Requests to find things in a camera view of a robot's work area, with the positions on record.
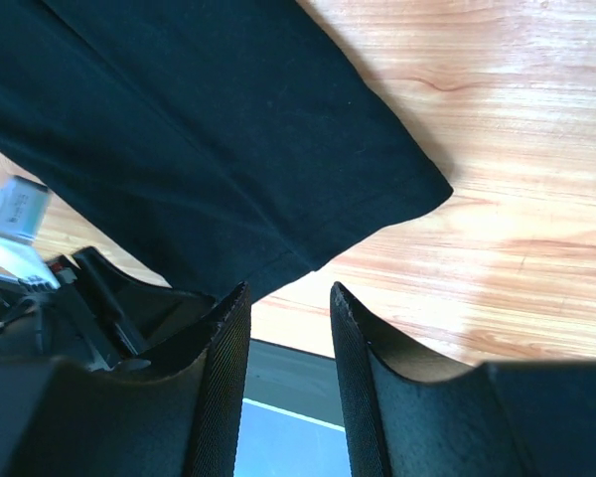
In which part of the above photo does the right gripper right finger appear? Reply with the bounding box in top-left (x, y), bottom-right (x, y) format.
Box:
top-left (330, 283), bottom-right (596, 476)

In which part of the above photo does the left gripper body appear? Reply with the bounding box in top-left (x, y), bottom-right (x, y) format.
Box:
top-left (0, 257), bottom-right (119, 371)

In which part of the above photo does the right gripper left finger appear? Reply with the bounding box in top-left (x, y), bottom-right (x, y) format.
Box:
top-left (0, 284), bottom-right (251, 476)

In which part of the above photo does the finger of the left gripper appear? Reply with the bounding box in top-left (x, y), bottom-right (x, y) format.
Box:
top-left (74, 247), bottom-right (217, 356)

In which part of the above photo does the black t-shirt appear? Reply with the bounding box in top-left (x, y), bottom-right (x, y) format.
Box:
top-left (0, 1), bottom-right (453, 299)

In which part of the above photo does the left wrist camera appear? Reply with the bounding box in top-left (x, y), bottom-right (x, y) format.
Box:
top-left (0, 175), bottom-right (60, 292)

